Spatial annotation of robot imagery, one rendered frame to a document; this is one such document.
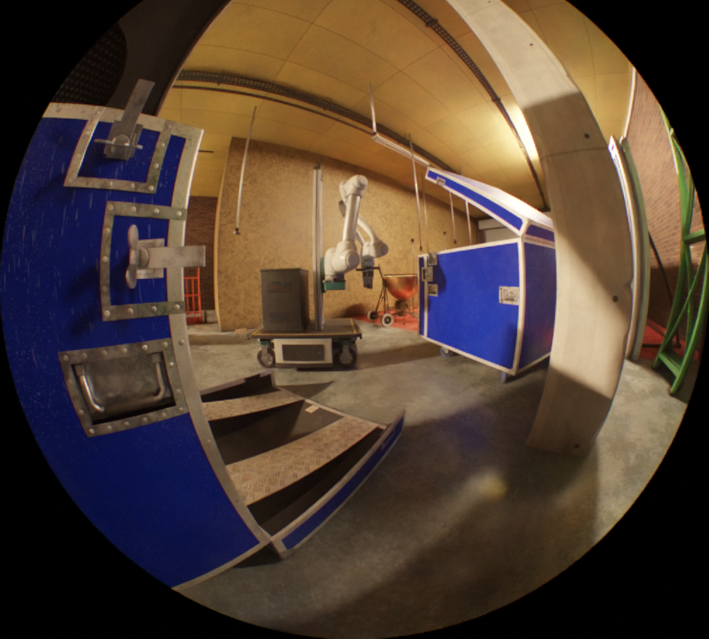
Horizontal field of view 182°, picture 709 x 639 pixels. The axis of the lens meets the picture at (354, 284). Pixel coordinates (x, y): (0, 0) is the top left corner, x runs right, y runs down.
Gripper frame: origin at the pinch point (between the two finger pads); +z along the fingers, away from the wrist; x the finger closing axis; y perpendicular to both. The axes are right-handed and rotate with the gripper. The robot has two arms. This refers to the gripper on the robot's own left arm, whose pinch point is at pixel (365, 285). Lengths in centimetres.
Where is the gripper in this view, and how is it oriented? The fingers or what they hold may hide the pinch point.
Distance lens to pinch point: 217.7
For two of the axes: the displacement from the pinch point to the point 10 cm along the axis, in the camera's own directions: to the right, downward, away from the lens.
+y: 10.0, -0.3, 0.8
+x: -0.8, -0.2, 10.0
